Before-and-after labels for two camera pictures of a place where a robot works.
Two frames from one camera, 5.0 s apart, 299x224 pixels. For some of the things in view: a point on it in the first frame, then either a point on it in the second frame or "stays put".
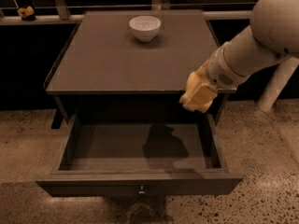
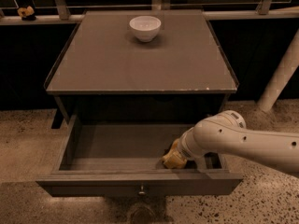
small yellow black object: [26, 13] stays put
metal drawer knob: [141, 192] stays put
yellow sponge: [192, 84] to [174, 161]
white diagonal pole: [275, 85] stays put
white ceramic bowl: [145, 27] stays put
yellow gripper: [221, 68] to [183, 147]
